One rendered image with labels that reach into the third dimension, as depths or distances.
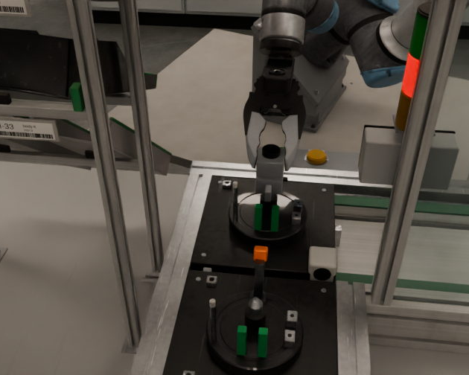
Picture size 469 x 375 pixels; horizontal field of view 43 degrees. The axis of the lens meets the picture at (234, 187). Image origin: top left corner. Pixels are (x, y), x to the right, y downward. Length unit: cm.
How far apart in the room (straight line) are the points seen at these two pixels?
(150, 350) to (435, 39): 57
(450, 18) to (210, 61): 122
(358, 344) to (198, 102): 92
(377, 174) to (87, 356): 55
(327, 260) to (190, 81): 90
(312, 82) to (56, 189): 66
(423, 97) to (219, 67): 114
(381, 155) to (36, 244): 72
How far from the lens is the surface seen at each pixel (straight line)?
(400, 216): 85
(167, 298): 96
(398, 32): 135
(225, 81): 172
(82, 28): 67
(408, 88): 76
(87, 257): 118
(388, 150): 81
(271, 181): 96
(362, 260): 109
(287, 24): 100
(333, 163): 123
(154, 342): 91
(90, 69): 69
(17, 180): 142
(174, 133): 150
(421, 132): 77
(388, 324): 100
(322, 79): 153
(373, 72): 139
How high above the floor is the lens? 167
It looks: 38 degrees down
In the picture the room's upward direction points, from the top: straight up
